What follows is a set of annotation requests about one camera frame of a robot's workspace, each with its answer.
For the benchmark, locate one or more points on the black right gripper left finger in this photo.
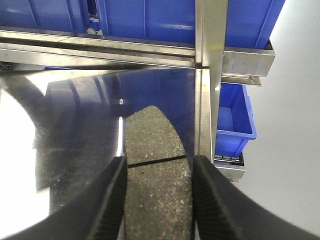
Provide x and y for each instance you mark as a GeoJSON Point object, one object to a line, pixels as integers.
{"type": "Point", "coordinates": [95, 214]}

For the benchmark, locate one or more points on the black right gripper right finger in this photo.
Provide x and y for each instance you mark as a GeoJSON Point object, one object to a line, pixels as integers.
{"type": "Point", "coordinates": [223, 212]}

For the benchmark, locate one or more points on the blue bin right floor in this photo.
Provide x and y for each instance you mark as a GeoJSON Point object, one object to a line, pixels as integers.
{"type": "Point", "coordinates": [235, 124]}

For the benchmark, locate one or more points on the blue plastic crate right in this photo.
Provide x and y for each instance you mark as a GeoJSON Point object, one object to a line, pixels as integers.
{"type": "Point", "coordinates": [249, 22]}

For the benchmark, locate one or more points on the blue plastic crate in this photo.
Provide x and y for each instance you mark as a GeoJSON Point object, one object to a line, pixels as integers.
{"type": "Point", "coordinates": [249, 22]}
{"type": "Point", "coordinates": [54, 15]}

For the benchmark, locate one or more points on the blue plastic crate left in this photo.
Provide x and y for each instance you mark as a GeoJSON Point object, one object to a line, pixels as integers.
{"type": "Point", "coordinates": [54, 15]}

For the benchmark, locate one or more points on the stainless steel rack frame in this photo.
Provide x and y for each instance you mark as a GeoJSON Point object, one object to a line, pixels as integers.
{"type": "Point", "coordinates": [214, 63]}

